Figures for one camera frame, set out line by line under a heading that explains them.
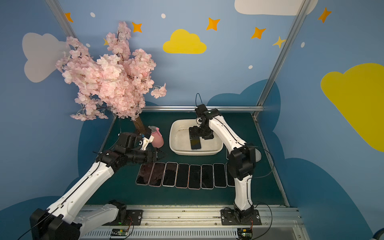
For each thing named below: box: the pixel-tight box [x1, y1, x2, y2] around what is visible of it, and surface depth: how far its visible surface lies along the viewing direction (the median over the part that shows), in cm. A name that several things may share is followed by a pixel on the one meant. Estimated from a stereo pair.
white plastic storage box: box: [169, 119, 224, 156], surface depth 106 cm
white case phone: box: [162, 161, 179, 187], surface depth 92 cm
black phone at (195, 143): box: [190, 136, 201, 150], surface depth 103 cm
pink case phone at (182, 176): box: [175, 163, 190, 189], surface depth 91 cm
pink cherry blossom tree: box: [55, 21, 167, 136], surface depth 68 cm
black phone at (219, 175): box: [213, 163, 228, 188], surface depth 92 cm
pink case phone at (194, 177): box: [187, 164, 202, 190], surface depth 92 cm
